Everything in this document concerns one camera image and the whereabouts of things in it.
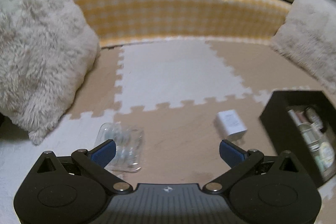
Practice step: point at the yellow gingham mattress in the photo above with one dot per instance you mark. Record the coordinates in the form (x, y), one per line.
(121, 22)

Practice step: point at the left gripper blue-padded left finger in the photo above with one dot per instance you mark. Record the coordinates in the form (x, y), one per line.
(93, 164)

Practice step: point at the clear plastic container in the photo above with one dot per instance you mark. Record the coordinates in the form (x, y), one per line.
(129, 144)

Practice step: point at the brown nail polish bottle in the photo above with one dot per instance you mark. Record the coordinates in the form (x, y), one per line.
(297, 117)

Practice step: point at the round yellow tin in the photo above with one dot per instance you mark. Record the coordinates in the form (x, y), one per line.
(323, 155)

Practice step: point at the white USB charger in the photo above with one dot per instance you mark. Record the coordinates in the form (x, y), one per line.
(229, 125)

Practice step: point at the black cardboard box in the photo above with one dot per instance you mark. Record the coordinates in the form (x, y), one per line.
(285, 135)

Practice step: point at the right white fluffy pillow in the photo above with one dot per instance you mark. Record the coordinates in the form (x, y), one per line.
(307, 38)

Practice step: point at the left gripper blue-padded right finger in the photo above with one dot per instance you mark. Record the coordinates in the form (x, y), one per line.
(241, 163)

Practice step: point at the UV gel polish box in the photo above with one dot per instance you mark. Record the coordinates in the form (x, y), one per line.
(313, 117)

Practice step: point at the white fluffy pillow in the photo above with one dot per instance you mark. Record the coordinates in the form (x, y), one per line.
(307, 38)
(47, 48)

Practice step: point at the left white fluffy pillow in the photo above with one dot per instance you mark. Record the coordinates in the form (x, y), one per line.
(47, 48)

